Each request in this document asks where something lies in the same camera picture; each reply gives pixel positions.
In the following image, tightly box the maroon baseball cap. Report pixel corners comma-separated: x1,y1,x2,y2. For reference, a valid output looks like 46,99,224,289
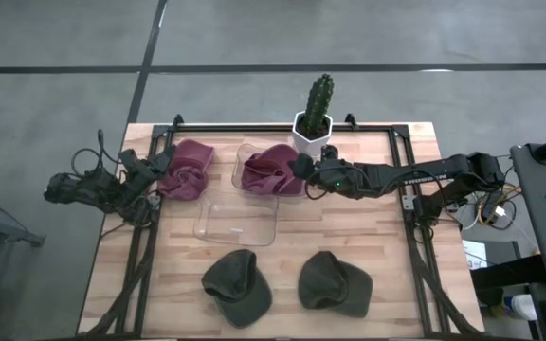
240,143,305,197
156,138,216,202

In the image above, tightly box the clear plastic bin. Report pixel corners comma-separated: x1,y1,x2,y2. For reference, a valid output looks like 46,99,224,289
231,141,308,198
192,191,281,247

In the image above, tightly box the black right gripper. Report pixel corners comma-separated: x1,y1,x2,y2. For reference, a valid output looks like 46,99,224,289
287,152,367,195

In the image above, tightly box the white paper sheet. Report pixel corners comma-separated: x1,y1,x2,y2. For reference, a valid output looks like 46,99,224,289
461,239,488,271

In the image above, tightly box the black metal table frame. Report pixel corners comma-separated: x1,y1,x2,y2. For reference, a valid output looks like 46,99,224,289
82,113,481,338

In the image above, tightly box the white plastic bottle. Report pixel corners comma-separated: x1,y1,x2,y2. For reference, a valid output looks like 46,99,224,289
503,293,538,322

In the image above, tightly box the white hexagonal plant pot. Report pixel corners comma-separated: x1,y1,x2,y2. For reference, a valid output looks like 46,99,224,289
292,110,334,156

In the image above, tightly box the dark baseball cap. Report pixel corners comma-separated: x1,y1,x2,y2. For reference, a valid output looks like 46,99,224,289
297,250,374,319
200,248,274,329

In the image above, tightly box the green cactus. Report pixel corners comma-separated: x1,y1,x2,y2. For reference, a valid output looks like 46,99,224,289
303,73,336,136

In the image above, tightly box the tangled cable bundle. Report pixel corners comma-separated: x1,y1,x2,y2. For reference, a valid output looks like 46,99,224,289
457,184,525,233

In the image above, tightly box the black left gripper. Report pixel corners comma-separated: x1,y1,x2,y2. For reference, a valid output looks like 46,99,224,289
129,144,178,190

